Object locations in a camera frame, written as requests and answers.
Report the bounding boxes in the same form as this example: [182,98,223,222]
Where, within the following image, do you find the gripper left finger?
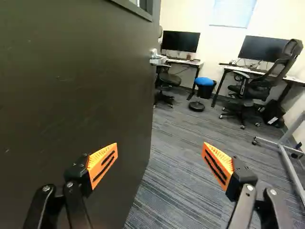
[21,142,119,229]

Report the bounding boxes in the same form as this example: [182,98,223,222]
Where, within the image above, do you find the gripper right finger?
[201,141,295,229]

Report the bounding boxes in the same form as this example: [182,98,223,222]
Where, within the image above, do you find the dark brown door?
[0,0,168,229]

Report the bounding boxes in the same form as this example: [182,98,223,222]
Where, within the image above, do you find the black computer tower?
[262,99,286,129]

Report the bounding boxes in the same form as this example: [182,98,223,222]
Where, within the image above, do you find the black highback office chair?
[219,38,304,130]

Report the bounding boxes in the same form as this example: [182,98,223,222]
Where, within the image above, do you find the blue seat black stool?
[188,76,217,113]

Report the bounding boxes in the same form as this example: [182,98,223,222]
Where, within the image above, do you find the long white desk black legs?
[211,62,305,108]

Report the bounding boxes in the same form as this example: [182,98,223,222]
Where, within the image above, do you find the black armless office chair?
[153,63,182,109]

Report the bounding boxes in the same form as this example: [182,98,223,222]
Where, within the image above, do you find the white desk with black legs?
[165,57,205,101]

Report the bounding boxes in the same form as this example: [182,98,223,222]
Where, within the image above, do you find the wide black computer monitor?
[237,35,292,69]

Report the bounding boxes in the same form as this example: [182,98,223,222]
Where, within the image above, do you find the grey metal wheeled frame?
[252,110,305,208]

